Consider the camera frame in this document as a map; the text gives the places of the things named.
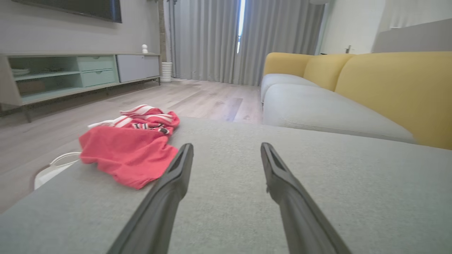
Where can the pale green media cabinet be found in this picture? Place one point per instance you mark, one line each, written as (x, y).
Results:
(99, 70)

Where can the small white figurine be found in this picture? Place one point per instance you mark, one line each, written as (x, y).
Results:
(144, 48)

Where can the yellow and grey sofa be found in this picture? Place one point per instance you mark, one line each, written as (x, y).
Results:
(388, 88)

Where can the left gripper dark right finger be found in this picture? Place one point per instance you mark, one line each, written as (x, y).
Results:
(296, 208)

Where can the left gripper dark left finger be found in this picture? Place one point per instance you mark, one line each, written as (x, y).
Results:
(162, 204)

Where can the grey curtain panel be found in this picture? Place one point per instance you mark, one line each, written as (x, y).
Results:
(279, 38)
(204, 38)

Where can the red jersey with white sleeves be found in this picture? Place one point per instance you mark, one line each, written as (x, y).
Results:
(127, 155)

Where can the grey fabric ottoman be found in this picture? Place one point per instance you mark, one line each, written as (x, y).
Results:
(226, 215)

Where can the white laundry basket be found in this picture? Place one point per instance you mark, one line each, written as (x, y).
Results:
(49, 173)

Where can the stack of white plates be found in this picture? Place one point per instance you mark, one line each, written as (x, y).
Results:
(20, 72)

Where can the grey upholstered panel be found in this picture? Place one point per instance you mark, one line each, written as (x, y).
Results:
(413, 37)

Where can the black wall television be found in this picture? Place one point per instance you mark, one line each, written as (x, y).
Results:
(88, 8)

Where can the white ribbed planter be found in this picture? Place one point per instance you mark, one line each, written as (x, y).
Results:
(166, 72)

